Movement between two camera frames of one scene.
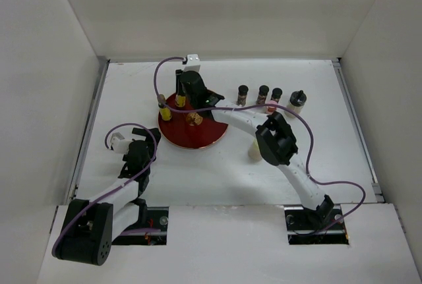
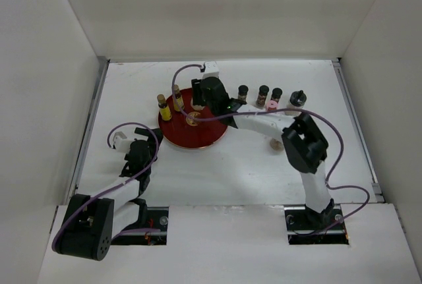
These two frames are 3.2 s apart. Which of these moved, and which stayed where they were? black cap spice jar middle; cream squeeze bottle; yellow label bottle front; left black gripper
Moved: cream squeeze bottle
Stayed: black cap spice jar middle; left black gripper; yellow label bottle front
